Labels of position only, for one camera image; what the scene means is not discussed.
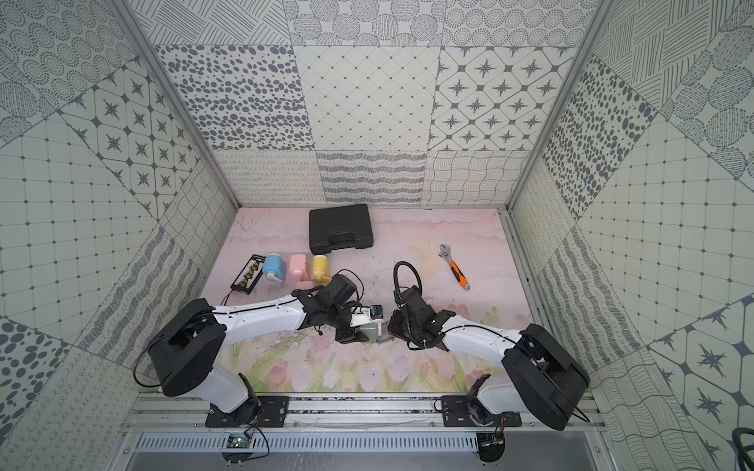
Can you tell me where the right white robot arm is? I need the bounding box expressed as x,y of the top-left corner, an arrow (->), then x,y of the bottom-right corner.
388,286 -> 590,431

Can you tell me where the blue pencil sharpener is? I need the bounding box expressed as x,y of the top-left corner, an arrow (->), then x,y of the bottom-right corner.
262,253 -> 287,287

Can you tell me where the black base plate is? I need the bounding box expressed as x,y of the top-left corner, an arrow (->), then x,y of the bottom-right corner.
437,396 -> 522,428
205,396 -> 291,429

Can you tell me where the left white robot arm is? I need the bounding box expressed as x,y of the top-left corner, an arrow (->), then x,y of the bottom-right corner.
145,275 -> 368,414

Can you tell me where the aluminium mounting rail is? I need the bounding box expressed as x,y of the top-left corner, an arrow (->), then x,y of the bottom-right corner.
120,391 -> 608,455

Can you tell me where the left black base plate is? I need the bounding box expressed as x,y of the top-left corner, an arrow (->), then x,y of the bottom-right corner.
205,396 -> 291,429

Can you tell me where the pink pencil sharpener front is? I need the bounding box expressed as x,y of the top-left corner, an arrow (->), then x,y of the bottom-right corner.
289,253 -> 310,283

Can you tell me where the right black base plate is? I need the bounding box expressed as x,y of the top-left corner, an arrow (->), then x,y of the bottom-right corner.
437,396 -> 522,428

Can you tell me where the orange handled adjustable wrench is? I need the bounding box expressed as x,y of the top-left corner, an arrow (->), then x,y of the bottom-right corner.
439,243 -> 470,290

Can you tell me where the green pencil sharpener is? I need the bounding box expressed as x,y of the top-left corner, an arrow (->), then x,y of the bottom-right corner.
359,322 -> 394,343

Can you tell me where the yellow pencil sharpener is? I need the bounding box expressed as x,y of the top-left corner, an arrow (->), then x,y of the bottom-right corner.
312,254 -> 332,286

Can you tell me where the black charging board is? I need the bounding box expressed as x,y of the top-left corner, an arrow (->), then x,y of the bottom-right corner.
230,254 -> 266,294

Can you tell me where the black plastic tool case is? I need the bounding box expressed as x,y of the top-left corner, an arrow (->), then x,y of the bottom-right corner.
308,204 -> 374,255

